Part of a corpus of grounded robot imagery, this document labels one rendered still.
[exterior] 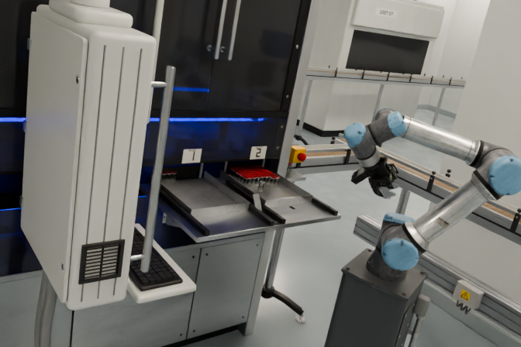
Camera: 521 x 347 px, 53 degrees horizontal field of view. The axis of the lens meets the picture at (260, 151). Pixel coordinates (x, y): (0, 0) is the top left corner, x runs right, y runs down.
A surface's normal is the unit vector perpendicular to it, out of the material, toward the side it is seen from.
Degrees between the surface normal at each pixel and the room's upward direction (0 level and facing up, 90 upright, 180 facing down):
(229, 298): 90
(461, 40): 90
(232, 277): 90
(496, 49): 90
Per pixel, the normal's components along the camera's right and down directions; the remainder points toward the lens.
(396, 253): -0.28, 0.34
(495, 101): -0.79, 0.04
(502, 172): -0.08, 0.18
